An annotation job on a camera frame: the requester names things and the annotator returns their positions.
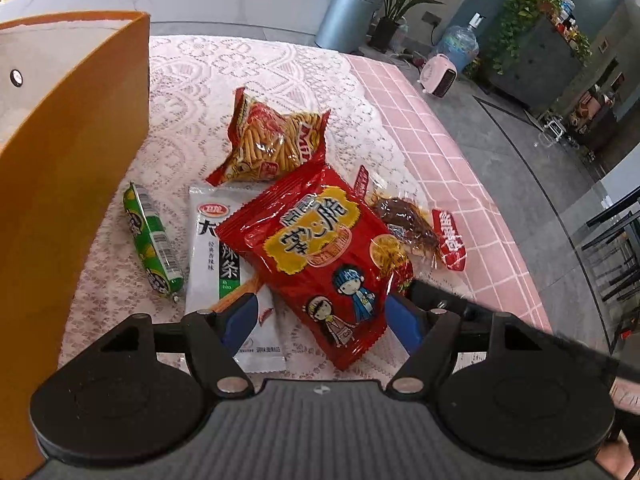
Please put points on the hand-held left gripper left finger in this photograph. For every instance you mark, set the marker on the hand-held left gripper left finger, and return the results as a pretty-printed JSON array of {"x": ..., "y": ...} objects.
[{"x": 241, "y": 321}]

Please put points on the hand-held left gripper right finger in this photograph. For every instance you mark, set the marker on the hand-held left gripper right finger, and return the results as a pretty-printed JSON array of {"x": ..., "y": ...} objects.
[{"x": 406, "y": 321}]

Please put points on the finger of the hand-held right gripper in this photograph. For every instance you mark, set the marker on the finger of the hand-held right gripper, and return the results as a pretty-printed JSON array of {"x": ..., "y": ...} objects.
[{"x": 467, "y": 310}]

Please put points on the white spicy strip packet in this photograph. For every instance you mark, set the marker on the white spicy strip packet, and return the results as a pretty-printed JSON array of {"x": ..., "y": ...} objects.
[{"x": 210, "y": 260}]

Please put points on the large red snack packet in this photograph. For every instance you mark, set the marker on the large red snack packet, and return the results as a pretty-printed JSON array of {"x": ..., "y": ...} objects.
[{"x": 310, "y": 260}]

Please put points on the red label dried meat packet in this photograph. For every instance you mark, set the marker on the red label dried meat packet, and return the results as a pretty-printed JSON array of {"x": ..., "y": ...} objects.
[{"x": 405, "y": 220}]

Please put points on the green sausage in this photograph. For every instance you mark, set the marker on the green sausage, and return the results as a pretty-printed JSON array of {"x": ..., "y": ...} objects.
[{"x": 150, "y": 240}]

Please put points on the red stick snack packet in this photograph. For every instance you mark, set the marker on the red stick snack packet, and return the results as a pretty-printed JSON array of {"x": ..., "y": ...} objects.
[{"x": 265, "y": 145}]

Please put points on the orange cardboard box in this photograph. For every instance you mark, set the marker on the orange cardboard box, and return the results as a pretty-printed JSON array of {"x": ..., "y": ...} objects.
[{"x": 60, "y": 185}]

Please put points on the pink checkered tablecloth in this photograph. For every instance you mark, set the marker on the pink checkered tablecloth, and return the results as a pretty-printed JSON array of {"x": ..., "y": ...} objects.
[{"x": 440, "y": 160}]

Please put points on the small white rack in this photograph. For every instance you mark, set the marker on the small white rack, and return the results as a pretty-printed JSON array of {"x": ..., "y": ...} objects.
[{"x": 554, "y": 129}]

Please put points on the pink space heater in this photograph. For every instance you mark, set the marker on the pink space heater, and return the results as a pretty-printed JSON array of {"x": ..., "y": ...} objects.
[{"x": 435, "y": 72}]

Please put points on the grey drawer cabinet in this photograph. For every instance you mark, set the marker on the grey drawer cabinet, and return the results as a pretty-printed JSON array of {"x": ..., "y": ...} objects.
[{"x": 540, "y": 65}]

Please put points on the blue water bottle with pump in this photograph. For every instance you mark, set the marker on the blue water bottle with pump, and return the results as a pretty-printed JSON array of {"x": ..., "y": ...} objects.
[{"x": 457, "y": 47}]

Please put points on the long leaf potted plant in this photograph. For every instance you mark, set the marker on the long leaf potted plant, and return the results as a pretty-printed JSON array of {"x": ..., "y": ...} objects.
[{"x": 387, "y": 32}]

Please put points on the grey metal trash can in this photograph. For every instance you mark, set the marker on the grey metal trash can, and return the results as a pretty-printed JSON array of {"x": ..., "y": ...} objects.
[{"x": 347, "y": 20}]

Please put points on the group of small bottles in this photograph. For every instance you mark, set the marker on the group of small bottles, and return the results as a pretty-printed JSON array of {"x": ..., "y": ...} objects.
[{"x": 567, "y": 15}]

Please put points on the black metal chair frame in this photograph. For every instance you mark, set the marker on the black metal chair frame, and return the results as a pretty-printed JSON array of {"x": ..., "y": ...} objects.
[{"x": 615, "y": 260}]

